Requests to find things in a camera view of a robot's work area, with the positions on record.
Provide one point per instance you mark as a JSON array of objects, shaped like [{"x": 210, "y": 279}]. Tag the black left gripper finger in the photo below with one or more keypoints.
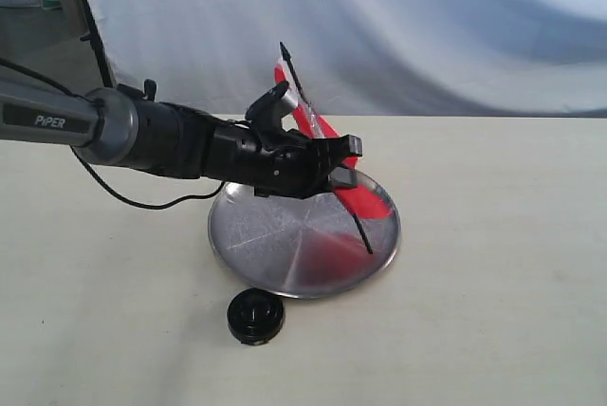
[
  {"x": 342, "y": 178},
  {"x": 337, "y": 150}
]

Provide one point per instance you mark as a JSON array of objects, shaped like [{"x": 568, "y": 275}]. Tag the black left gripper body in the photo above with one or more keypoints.
[{"x": 283, "y": 163}]

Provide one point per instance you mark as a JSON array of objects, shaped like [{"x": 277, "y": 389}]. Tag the red and black spatula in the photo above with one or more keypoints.
[{"x": 359, "y": 201}]

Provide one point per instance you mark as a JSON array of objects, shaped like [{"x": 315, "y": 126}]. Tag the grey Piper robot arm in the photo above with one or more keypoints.
[{"x": 119, "y": 127}]

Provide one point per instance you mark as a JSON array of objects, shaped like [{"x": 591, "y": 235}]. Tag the small black round lid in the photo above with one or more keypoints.
[{"x": 255, "y": 316}]

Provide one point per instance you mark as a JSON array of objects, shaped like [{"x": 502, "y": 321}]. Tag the round steel plate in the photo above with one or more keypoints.
[{"x": 302, "y": 249}]

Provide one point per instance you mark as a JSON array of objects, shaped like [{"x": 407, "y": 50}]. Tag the white backdrop cloth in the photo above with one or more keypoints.
[{"x": 367, "y": 57}]

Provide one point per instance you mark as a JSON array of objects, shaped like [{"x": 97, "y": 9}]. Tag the black backdrop stand pole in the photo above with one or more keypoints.
[{"x": 92, "y": 36}]

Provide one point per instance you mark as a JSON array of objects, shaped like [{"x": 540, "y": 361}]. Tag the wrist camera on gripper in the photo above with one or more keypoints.
[{"x": 265, "y": 115}]

